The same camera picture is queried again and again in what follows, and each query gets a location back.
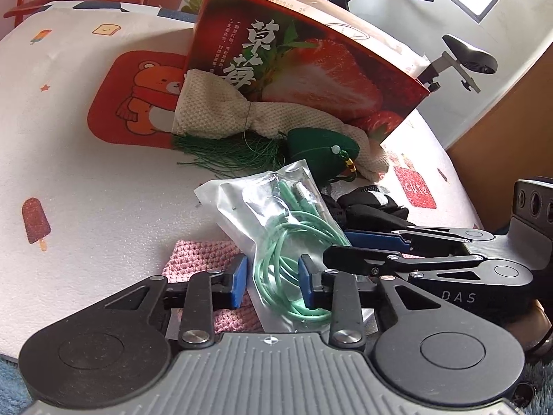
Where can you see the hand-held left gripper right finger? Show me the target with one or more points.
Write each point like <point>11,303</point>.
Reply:
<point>307,281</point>

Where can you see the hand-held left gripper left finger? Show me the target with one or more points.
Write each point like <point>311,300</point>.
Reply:
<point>238,281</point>

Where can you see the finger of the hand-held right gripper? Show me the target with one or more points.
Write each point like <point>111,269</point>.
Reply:
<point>367,261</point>
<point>376,240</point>

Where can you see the black cloth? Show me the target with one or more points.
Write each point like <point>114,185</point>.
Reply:
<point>367,212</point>

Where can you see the pink knitted cloth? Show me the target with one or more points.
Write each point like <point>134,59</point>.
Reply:
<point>194,259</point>

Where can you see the green tassel sachet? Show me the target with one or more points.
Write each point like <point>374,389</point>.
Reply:
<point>311,147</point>

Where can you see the red strawberry cardboard box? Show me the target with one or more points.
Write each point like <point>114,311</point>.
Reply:
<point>302,73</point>

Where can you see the person's right hand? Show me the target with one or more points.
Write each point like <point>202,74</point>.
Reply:
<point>538,326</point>

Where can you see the brown wooden panel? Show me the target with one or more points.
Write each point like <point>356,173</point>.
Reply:
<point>510,138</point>

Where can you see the black exercise bike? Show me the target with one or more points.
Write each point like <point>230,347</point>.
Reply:
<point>466,54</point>

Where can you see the red bear mat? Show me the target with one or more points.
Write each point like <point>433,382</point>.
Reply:
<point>116,95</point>

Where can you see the blue fluffy rug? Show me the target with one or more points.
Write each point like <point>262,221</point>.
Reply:
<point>8,376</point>

